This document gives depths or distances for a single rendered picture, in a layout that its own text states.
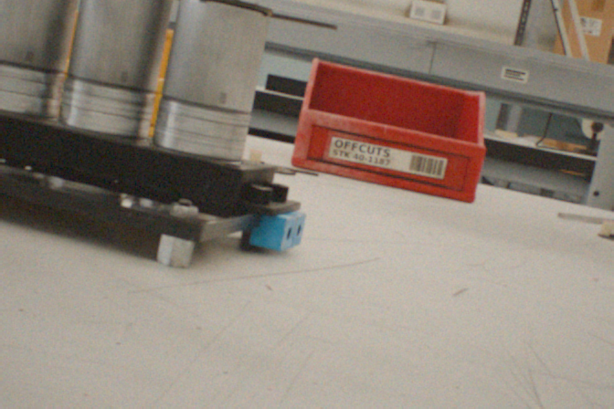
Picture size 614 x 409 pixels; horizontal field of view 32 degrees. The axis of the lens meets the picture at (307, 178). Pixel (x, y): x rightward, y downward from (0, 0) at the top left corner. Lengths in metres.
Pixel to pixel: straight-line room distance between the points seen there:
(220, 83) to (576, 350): 0.11
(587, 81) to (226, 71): 2.35
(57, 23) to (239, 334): 0.14
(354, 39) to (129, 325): 2.39
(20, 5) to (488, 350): 0.15
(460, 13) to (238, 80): 4.45
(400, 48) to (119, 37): 2.29
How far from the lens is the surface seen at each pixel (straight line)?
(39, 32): 0.30
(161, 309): 0.20
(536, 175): 2.66
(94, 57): 0.28
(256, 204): 0.27
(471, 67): 2.57
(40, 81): 0.30
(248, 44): 0.27
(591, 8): 4.35
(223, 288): 0.22
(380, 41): 2.56
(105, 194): 0.25
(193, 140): 0.27
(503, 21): 4.73
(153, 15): 0.29
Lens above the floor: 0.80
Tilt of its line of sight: 5 degrees down
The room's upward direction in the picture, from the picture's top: 12 degrees clockwise
